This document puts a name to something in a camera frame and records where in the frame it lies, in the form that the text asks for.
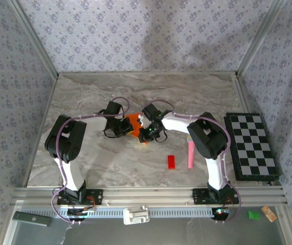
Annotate pink toy microphone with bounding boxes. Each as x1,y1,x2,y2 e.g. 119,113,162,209
186,136,196,169

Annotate white plastic holder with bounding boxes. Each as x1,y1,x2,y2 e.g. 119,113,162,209
123,205,151,225

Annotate black and white chessboard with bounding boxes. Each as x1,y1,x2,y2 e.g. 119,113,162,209
224,112,281,182

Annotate flat black rectangular device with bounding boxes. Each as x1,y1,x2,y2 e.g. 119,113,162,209
12,211,53,227

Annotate brown cardboard piece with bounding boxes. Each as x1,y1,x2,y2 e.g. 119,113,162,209
260,205,278,223

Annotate aluminium mounting rail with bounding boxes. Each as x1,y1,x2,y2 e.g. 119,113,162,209
10,186,288,207

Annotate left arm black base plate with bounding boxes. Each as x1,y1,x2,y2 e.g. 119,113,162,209
57,188,104,206

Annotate grey slotted cable duct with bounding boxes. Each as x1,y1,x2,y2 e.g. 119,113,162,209
20,207,238,219

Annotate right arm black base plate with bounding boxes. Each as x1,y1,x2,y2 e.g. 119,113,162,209
192,188,239,206

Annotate aluminium table side rail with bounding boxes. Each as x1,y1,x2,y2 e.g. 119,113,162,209
234,72,253,115

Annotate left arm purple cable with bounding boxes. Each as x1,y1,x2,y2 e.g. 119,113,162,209
50,96,131,225

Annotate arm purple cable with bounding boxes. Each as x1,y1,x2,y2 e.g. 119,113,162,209
50,96,131,225
147,100,241,225

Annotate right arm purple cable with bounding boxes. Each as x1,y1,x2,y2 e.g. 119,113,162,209
147,100,241,225

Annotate aluminium frame post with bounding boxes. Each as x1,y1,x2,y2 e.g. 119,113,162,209
7,0,60,79
236,0,288,77

